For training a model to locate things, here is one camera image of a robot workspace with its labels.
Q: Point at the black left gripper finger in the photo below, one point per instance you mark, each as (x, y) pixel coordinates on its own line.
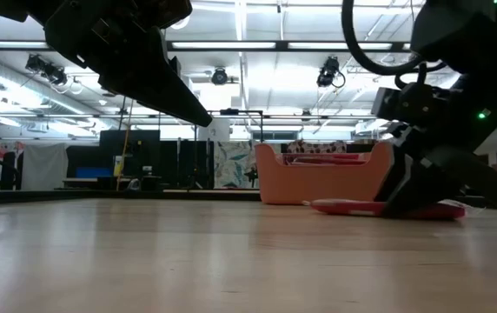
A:
(161, 87)

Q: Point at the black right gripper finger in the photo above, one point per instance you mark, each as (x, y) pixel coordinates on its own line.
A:
(413, 187)
(483, 174)

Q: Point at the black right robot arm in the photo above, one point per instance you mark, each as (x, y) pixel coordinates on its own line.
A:
(470, 39)

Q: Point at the round black ceiling spotlight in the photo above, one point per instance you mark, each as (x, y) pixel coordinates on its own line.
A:
(219, 77)

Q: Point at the black ceiling-mounted device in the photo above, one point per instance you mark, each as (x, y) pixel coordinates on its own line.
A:
(53, 74)

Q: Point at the large black screen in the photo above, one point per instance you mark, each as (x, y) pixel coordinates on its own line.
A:
(142, 148)

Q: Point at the white square sign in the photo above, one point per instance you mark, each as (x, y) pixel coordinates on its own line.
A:
(216, 130)

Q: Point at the yellow white container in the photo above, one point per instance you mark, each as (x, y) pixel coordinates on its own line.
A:
(118, 166)

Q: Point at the orange plastic basket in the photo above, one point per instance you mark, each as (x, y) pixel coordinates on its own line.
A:
(318, 184)

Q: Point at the leaf-patterned panel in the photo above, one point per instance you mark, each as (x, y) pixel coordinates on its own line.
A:
(233, 163)

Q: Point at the dotted floral fabric item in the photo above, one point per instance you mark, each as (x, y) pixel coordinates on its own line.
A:
(313, 146)

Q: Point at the blue box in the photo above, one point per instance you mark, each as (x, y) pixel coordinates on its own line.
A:
(94, 172)

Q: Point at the background desk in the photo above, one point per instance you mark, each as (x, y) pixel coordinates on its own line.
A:
(101, 180)

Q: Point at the small black tripod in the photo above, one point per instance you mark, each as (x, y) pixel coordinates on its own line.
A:
(252, 177)

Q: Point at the white hanging cloth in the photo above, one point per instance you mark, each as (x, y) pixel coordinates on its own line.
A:
(44, 167)

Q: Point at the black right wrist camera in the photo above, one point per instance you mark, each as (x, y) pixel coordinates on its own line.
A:
(400, 104)

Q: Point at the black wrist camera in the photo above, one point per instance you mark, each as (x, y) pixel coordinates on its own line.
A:
(168, 13)
(400, 104)

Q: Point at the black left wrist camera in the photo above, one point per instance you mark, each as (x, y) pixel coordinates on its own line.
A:
(168, 13)

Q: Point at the black metal frame stand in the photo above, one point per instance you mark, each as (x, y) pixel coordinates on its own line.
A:
(229, 111)

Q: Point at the grey horizontal rail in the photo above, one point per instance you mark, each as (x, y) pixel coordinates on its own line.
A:
(318, 117)

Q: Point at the black overhead frame bar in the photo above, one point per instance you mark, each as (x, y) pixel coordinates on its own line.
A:
(281, 45)

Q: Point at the black table edge rail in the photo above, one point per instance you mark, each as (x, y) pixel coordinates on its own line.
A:
(57, 196)

